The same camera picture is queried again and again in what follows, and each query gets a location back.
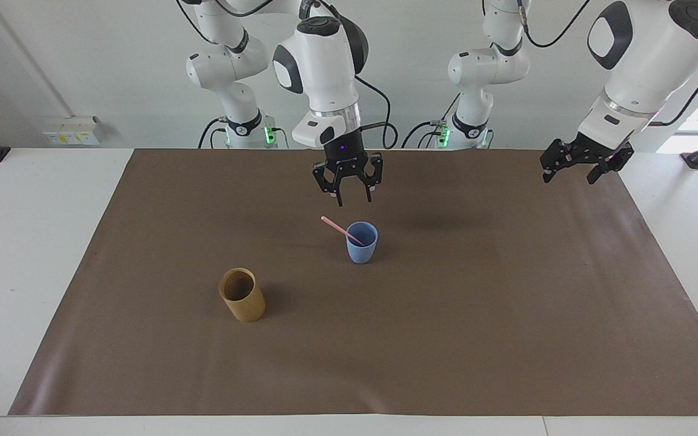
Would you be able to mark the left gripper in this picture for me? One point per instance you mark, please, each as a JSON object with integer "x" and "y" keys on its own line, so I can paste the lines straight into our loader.
{"x": 592, "y": 152}

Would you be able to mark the white wall socket box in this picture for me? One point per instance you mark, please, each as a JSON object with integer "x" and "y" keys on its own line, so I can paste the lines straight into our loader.
{"x": 71, "y": 131}

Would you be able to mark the blue cup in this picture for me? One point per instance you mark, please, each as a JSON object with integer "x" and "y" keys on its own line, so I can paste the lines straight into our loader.
{"x": 361, "y": 251}

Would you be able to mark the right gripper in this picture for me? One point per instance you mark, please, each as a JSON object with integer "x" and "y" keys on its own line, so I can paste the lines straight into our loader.
{"x": 344, "y": 154}

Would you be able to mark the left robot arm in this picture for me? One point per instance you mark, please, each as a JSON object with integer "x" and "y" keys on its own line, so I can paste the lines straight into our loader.
{"x": 646, "y": 60}

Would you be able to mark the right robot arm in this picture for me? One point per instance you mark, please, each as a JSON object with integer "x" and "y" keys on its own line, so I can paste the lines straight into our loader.
{"x": 319, "y": 66}

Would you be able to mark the tan cylindrical cup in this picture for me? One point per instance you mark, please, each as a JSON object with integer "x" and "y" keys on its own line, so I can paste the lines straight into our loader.
{"x": 246, "y": 306}

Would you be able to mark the pink chopstick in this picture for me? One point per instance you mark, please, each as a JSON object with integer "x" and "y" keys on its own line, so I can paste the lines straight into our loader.
{"x": 335, "y": 225}

